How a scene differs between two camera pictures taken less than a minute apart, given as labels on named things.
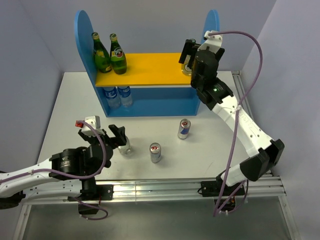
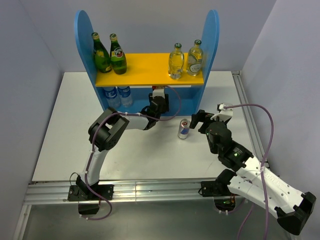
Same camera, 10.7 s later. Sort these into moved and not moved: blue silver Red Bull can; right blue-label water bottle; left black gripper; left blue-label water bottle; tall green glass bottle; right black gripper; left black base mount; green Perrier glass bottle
Moved: left black gripper; right black gripper
Not moved: right blue-label water bottle; left blue-label water bottle; left black base mount; tall green glass bottle; blue silver Red Bull can; green Perrier glass bottle
